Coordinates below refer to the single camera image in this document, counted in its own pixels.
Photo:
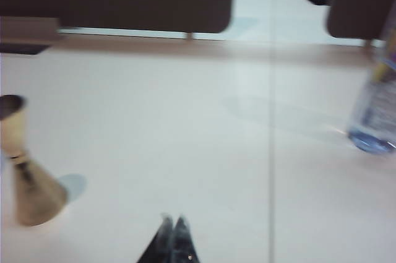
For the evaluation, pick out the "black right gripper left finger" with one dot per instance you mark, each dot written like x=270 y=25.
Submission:
x=159 y=247

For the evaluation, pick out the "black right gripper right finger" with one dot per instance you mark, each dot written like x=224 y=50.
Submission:
x=185 y=244

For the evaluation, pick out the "gold metal jigger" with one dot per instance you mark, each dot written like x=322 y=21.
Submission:
x=34 y=195

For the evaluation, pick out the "clear plastic water bottle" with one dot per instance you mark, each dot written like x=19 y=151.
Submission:
x=374 y=114

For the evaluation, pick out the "white partition support leg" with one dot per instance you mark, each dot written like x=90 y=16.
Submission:
x=189 y=35
x=367 y=42

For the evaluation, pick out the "narrow brown desk partition panel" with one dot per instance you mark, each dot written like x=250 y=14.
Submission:
x=355 y=3

